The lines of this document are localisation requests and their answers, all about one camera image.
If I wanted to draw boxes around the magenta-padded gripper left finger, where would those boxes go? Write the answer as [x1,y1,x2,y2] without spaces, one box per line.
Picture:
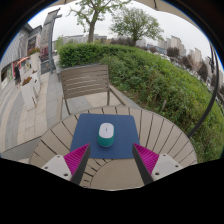
[40,142,92,186]

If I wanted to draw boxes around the tall grey sign pillar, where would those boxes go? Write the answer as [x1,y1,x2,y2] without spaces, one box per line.
[39,8,63,75]

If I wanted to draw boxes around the round leafy tree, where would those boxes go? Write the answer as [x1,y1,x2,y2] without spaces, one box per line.
[109,6,165,47]

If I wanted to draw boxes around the far dark trees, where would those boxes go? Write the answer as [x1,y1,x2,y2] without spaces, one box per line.
[166,46,224,98]

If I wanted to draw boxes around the slatted grey outdoor chair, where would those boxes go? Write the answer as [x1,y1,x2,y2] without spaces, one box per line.
[59,64,128,116]

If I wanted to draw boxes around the white and teal computer mouse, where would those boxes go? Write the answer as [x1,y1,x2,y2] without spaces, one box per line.
[97,122,116,148]

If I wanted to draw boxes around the low white flower planter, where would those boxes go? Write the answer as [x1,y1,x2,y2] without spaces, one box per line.
[30,69,43,97]
[19,76,38,112]

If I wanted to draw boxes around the dark curved parasol pole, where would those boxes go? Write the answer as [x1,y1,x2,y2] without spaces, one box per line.
[187,41,221,139]

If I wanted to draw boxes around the red parasol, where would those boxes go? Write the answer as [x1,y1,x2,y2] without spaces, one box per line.
[16,55,32,65]

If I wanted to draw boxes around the far apartment buildings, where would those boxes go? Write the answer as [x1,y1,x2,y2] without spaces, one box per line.
[54,33,224,88]

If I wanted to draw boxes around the grey storefront building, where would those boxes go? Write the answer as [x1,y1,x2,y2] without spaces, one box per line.
[0,23,43,98]

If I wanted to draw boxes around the green hedge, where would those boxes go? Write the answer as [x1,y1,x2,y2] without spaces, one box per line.
[57,42,224,164]

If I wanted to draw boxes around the person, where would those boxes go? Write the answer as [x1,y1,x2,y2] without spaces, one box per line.
[12,61,22,84]

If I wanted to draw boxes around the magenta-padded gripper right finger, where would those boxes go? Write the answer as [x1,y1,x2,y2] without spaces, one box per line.
[131,142,184,186]

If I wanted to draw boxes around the dark blue mouse pad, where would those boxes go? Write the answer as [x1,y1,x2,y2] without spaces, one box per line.
[69,113,141,160]

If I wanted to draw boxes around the tall white flower planter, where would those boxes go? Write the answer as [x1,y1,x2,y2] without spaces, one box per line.
[27,47,42,73]

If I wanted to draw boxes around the tall sparse-leaved tree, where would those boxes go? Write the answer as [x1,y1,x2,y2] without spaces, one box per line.
[68,0,133,44]

